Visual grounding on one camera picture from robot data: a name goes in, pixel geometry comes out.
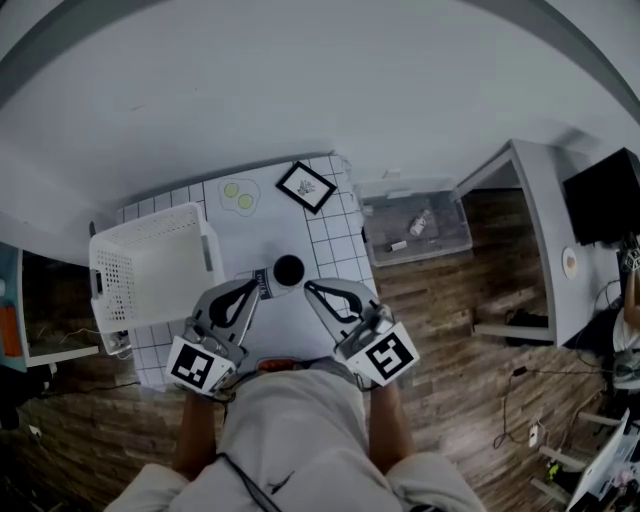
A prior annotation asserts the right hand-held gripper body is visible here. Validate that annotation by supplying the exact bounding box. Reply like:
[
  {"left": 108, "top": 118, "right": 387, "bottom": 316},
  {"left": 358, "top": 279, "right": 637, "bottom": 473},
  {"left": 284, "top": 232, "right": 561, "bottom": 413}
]
[{"left": 333, "top": 304, "right": 421, "bottom": 387}]

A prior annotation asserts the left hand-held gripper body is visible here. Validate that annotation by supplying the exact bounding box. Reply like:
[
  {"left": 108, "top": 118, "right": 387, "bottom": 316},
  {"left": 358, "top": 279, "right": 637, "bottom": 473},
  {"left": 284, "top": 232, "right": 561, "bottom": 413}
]
[{"left": 165, "top": 322, "right": 249, "bottom": 399}]

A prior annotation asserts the white plastic storage bin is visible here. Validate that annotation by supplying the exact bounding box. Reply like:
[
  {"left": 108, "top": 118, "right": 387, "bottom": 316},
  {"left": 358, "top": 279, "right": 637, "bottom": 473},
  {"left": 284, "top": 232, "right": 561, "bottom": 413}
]
[{"left": 88, "top": 201, "right": 227, "bottom": 352}]

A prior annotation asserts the black cup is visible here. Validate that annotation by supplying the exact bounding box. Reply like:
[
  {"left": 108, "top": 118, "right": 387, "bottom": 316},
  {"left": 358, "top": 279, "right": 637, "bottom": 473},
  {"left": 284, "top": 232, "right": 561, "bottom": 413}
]
[{"left": 272, "top": 253, "right": 307, "bottom": 287}]

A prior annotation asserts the person's left forearm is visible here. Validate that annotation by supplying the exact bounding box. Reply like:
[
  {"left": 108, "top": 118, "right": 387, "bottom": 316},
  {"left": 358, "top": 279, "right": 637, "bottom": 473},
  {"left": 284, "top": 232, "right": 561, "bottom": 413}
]
[{"left": 172, "top": 392, "right": 221, "bottom": 481}]

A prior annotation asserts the person's right forearm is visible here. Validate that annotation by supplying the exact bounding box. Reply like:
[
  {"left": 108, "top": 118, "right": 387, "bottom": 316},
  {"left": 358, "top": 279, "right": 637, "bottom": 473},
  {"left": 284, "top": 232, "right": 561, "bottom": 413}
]
[{"left": 368, "top": 382, "right": 416, "bottom": 474}]

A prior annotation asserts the orange box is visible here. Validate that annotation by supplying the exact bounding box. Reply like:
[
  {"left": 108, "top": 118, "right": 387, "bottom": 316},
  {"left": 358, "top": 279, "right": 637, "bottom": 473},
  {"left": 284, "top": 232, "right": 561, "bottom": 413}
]
[{"left": 0, "top": 305, "right": 24, "bottom": 359}]

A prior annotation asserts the orange shoe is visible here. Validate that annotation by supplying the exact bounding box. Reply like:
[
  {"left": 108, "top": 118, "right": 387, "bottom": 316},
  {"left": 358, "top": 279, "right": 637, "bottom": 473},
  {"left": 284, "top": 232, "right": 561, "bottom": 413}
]
[{"left": 258, "top": 356, "right": 302, "bottom": 374}]

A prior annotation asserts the small white bottle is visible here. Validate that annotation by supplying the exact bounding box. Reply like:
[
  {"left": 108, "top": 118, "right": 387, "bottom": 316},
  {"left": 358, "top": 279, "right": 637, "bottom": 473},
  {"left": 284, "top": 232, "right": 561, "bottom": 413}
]
[{"left": 408, "top": 209, "right": 433, "bottom": 237}]

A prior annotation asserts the white grid tablecloth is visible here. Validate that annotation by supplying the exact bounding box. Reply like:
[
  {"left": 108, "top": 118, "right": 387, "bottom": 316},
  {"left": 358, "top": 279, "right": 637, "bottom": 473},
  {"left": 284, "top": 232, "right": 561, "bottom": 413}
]
[{"left": 116, "top": 153, "right": 380, "bottom": 392}]

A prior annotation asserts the clear plastic bin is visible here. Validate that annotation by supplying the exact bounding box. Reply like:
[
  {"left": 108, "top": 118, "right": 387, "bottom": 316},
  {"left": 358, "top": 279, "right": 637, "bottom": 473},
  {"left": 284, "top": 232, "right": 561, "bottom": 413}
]
[{"left": 352, "top": 175, "right": 474, "bottom": 269}]

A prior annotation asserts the black framed drawing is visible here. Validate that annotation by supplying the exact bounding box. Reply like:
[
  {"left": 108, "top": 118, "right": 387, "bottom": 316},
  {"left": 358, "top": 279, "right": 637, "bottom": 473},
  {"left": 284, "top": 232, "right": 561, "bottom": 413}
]
[{"left": 275, "top": 160, "right": 339, "bottom": 216}]

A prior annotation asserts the person's white shirt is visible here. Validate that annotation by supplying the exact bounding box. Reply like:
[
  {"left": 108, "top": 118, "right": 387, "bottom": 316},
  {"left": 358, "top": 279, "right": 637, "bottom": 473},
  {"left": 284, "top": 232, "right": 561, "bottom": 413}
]
[{"left": 102, "top": 357, "right": 489, "bottom": 512}]

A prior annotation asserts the white plate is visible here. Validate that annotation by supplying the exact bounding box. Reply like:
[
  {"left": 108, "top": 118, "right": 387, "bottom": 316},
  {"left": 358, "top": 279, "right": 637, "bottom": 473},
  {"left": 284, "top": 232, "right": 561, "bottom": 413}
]
[{"left": 560, "top": 245, "right": 581, "bottom": 280}]

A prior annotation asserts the white side table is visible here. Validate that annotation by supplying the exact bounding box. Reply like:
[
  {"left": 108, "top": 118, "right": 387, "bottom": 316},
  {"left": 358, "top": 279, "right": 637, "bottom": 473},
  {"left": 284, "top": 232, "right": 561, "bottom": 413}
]
[{"left": 0, "top": 241, "right": 101, "bottom": 375}]

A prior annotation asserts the grey desk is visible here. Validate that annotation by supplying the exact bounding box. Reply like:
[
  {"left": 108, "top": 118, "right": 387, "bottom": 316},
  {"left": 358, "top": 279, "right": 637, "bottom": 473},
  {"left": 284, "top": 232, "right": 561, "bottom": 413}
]
[{"left": 451, "top": 138, "right": 599, "bottom": 350}]

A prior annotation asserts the black monitor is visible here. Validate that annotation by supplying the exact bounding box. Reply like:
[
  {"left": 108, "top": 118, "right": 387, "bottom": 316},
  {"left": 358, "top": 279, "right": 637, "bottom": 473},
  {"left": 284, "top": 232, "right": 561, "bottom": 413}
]
[{"left": 562, "top": 146, "right": 640, "bottom": 247}]

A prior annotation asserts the black chest cable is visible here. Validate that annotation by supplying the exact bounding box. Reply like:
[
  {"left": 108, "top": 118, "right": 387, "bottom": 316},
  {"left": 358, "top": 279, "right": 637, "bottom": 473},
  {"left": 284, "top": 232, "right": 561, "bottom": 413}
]
[{"left": 214, "top": 452, "right": 281, "bottom": 512}]

